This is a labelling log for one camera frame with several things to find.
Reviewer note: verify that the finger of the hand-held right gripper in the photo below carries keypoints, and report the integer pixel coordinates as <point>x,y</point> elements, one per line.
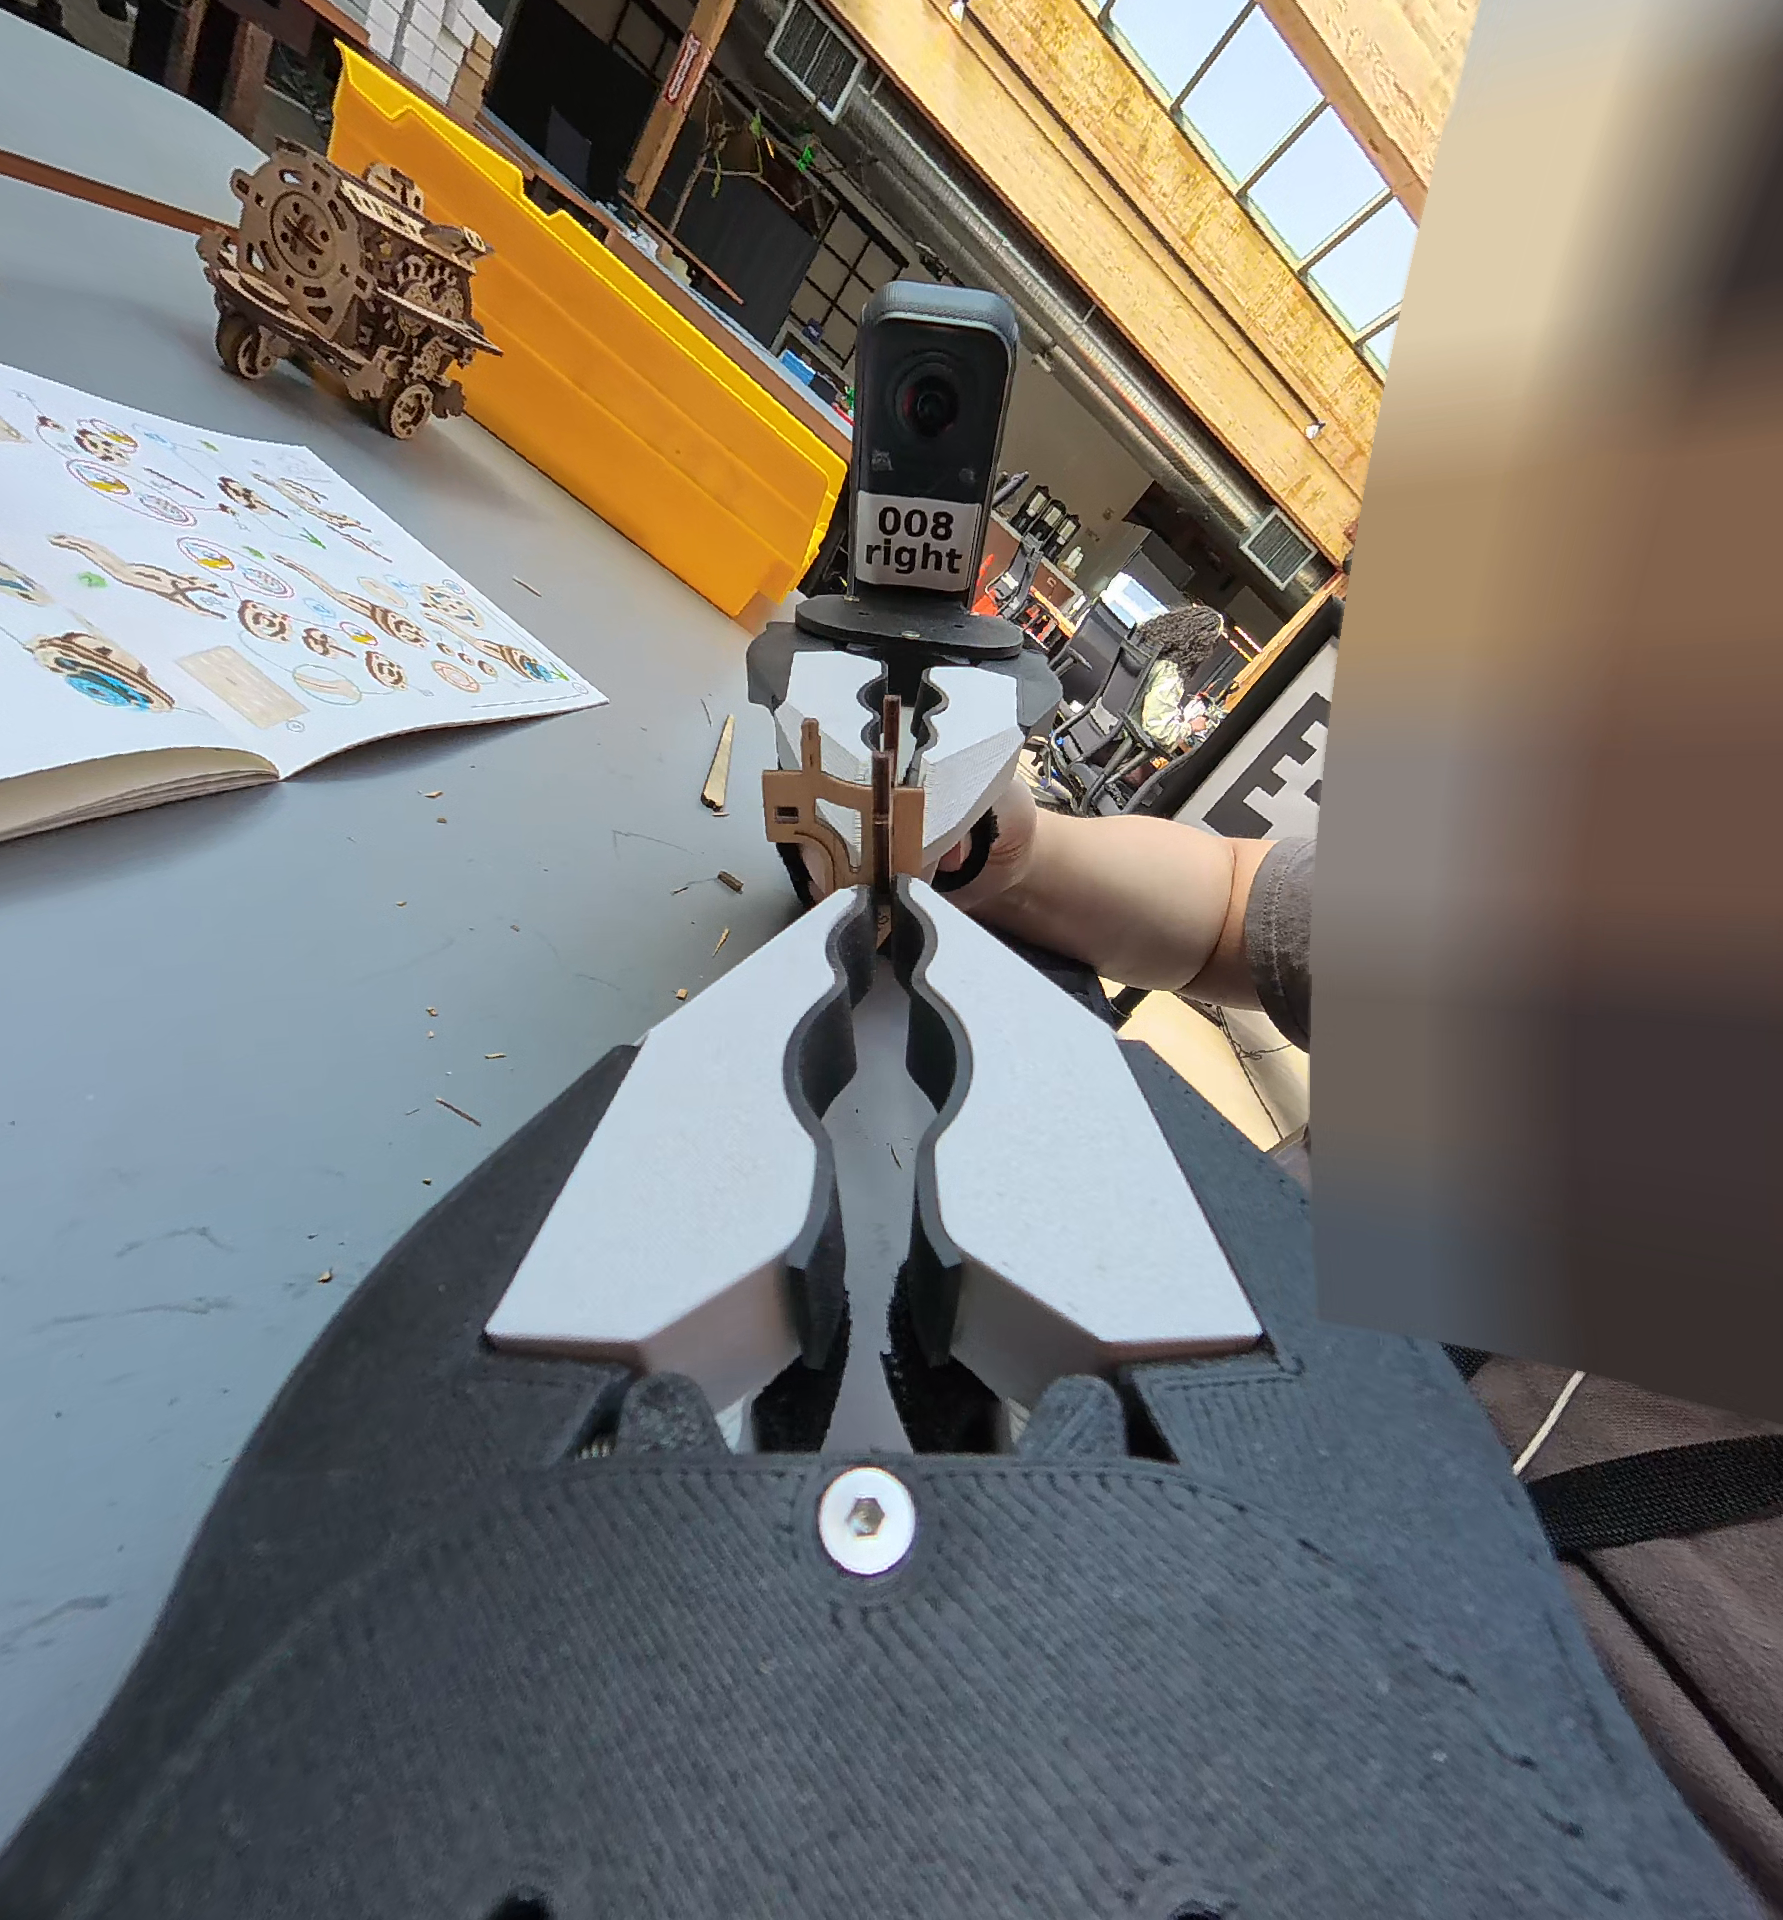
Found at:
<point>973,750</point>
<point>832,703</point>

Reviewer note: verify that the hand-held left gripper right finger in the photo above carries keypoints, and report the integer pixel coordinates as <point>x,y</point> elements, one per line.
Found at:
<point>1086,1200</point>

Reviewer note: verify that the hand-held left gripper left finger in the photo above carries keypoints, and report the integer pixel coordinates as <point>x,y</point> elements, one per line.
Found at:
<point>651,1200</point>

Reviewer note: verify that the wooden lever part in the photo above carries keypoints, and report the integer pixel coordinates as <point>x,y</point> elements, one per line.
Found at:
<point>798,793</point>

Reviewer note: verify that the narrow wooden plate part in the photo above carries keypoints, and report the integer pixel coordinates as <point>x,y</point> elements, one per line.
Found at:
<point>887,811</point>

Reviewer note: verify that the person's right forearm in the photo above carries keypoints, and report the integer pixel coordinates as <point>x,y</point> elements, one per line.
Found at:
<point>1145,900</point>

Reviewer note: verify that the wooden model vehicle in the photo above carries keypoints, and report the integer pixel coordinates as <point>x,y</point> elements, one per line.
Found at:
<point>338,285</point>

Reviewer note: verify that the person's right hand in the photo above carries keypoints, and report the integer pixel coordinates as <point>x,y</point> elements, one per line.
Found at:
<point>1024,877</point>

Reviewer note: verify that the small wooden stick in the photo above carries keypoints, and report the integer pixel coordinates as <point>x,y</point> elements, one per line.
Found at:
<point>721,765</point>

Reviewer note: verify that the black office chair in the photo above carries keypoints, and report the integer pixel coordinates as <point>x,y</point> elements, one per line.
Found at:
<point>1109,720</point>

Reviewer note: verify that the black and white marker board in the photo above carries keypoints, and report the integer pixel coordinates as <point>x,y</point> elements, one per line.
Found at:
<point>1266,750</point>

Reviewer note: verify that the yellow plastic bin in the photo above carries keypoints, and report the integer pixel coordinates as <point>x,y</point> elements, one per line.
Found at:
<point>605,346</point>

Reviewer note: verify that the skylight window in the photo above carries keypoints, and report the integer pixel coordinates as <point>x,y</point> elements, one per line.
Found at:
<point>1281,135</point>

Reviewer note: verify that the stack of white boxes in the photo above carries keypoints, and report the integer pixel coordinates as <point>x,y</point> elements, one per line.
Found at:
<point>426,38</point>

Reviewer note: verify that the open instruction booklet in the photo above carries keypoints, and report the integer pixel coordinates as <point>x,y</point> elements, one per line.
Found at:
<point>157,630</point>

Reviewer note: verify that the thin wooden sheet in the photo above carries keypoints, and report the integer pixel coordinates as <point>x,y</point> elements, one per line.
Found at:
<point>82,179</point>

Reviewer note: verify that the metal duct pipe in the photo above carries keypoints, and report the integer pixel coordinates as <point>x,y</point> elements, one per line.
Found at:
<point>1072,346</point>

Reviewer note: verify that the wall vent grille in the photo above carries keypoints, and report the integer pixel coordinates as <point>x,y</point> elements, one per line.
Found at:
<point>817,52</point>

